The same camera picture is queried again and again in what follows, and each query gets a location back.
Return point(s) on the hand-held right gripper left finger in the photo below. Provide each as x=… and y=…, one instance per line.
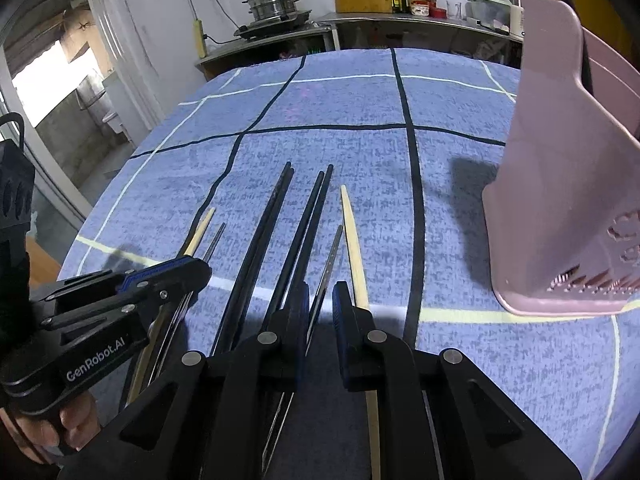
x=301, y=320

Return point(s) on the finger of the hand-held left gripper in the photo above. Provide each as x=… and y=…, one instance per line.
x=195, y=272
x=150, y=274

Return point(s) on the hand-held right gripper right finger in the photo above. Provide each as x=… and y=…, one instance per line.
x=342, y=325

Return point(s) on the metal chopstick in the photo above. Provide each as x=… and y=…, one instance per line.
x=330, y=265
x=215, y=240

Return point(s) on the wooden chopstick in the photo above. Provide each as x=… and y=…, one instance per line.
x=352, y=245
x=200, y=232

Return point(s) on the black chopstick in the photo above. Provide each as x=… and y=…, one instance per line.
x=302, y=225
x=312, y=225
x=262, y=232

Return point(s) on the pink plastic chopstick holder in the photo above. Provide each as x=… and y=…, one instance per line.
x=545, y=160

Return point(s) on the person's left hand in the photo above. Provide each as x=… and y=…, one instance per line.
x=35, y=435

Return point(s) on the blue checked tablecloth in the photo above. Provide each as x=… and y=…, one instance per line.
x=350, y=100

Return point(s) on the wooden stove stand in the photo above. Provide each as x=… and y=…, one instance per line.
x=250, y=50

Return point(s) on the yellowed power strip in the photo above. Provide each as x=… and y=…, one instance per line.
x=199, y=37

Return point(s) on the black cooktop stove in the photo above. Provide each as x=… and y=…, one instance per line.
x=272, y=25

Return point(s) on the stainless steel steamer pot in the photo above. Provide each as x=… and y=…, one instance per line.
x=270, y=2

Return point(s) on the stainless steel counter table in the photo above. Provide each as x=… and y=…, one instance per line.
x=400, y=30

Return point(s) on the small red can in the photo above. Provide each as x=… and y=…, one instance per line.
x=440, y=12

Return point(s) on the red lidded sauce jar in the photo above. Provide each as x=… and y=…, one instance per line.
x=417, y=2

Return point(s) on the clear plastic storage container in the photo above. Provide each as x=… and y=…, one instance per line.
x=490, y=10

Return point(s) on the white electric kettle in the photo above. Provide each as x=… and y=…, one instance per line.
x=516, y=15

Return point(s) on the yellow wooden door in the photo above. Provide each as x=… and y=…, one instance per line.
x=595, y=5

